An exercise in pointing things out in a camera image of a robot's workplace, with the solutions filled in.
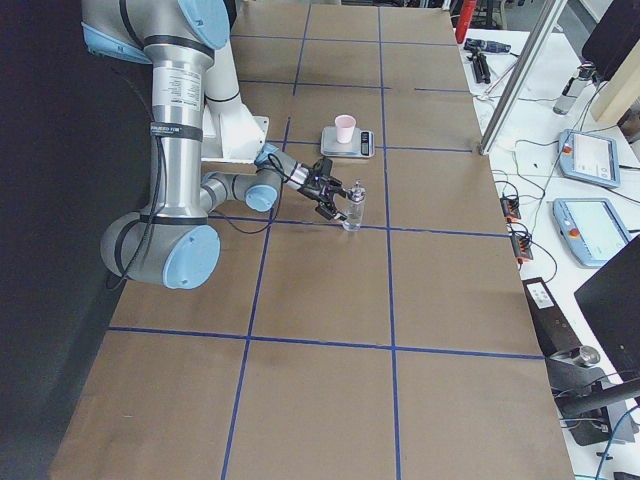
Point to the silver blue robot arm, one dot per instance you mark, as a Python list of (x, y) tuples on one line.
[(170, 242)]

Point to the orange black connector module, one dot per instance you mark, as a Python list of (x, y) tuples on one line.
[(510, 208)]

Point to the black monitor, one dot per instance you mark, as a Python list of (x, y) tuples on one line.
[(613, 38)]

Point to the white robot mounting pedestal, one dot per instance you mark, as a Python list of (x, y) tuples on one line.
[(231, 133)]

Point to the far blue teach pendant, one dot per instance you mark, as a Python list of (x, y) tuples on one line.
[(590, 158)]

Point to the black folded tripod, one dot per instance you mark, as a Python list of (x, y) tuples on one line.
[(480, 66)]

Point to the grey bottle on desk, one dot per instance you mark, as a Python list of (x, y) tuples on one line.
[(584, 75)]

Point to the black box with label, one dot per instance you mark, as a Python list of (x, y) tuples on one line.
[(554, 332)]

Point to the red cylinder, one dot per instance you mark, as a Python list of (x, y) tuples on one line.
[(464, 19)]

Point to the blue folded umbrella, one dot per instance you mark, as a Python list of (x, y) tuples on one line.
[(487, 46)]

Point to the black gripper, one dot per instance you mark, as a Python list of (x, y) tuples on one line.
[(311, 190)]

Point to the clear glass sauce bottle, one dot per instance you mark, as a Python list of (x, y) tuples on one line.
[(356, 197)]

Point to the silver digital kitchen scale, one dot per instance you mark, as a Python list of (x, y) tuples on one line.
[(361, 145)]

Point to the aluminium frame post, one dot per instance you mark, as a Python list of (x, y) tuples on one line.
[(533, 46)]

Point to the near blue teach pendant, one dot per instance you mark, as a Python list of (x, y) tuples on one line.
[(592, 229)]

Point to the blue teach pendant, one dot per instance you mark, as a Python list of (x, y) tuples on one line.
[(592, 229), (590, 158)]

